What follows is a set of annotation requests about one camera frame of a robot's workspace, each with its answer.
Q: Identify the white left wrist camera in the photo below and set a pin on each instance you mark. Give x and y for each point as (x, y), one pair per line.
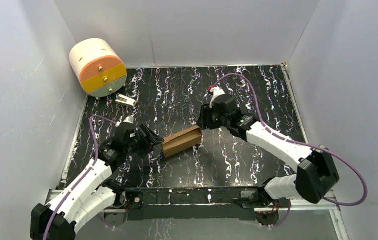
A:
(127, 121)

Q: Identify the white stapler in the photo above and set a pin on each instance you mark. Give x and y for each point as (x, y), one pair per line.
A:
(125, 101)

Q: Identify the aluminium front rail frame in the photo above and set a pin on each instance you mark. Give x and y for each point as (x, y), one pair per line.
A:
(214, 203)

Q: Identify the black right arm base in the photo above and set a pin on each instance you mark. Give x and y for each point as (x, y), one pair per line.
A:
(269, 217)

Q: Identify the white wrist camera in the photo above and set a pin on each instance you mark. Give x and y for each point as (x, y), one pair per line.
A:
(215, 92)
(127, 121)

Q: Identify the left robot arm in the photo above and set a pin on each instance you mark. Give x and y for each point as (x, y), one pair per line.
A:
(93, 190)

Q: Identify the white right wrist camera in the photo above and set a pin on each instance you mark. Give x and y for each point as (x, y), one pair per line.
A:
(215, 92)

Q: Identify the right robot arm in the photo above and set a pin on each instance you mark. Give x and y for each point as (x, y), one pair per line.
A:
(314, 169)

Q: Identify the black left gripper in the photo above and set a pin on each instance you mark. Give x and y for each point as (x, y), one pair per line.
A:
(145, 137)

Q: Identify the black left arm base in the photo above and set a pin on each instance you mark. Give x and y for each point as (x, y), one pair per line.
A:
(117, 213)

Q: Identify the round pastel drawer cabinet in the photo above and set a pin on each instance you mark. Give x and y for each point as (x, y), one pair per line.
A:
(99, 70)

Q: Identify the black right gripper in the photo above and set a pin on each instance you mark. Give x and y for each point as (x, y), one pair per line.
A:
(205, 112)

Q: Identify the brown cardboard box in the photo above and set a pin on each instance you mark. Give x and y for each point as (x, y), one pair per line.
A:
(181, 141)

